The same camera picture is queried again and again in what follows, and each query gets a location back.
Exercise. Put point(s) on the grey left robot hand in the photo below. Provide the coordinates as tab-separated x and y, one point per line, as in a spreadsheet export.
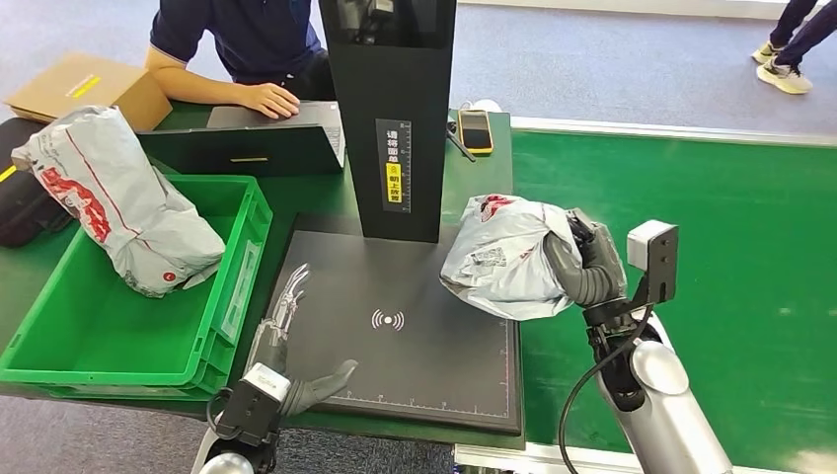
307	392

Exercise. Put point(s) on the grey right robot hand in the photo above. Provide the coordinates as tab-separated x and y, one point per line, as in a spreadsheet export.
588	268

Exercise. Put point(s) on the grey courier bag package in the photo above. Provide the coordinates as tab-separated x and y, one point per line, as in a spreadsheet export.
503	261
124	196

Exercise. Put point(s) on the black weighing device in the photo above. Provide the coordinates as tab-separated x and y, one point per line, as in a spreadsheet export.
405	366

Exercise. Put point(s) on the green plastic basket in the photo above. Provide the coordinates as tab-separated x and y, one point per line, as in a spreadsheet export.
85	333

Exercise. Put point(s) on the green conveyor belt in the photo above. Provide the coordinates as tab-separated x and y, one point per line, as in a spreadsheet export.
732	216

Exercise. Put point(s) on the black pen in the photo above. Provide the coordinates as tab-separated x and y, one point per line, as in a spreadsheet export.
460	145

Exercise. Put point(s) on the phone in yellow case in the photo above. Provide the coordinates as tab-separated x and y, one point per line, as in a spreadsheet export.
475	131

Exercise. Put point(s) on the white round object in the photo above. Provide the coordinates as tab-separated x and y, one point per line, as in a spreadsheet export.
486	105

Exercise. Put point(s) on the dark grey laptop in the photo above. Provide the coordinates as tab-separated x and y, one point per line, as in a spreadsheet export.
248	147

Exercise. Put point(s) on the person's hand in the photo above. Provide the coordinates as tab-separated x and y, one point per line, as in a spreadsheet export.
271	100

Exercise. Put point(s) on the person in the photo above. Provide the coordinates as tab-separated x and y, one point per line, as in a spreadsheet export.
791	52

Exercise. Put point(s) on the black bag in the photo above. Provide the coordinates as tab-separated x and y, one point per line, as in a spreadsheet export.
19	203

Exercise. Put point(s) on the brown cardboard box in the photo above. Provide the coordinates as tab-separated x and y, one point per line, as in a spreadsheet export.
85	88

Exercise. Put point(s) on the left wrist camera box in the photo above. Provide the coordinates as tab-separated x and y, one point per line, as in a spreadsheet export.
252	405

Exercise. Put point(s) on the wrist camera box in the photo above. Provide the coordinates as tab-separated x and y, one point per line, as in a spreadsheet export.
654	255
252	405

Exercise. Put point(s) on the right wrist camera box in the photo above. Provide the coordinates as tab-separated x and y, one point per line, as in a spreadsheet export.
654	255

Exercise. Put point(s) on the silver conveyor frame rail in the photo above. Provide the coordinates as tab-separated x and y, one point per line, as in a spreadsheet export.
510	460
673	133

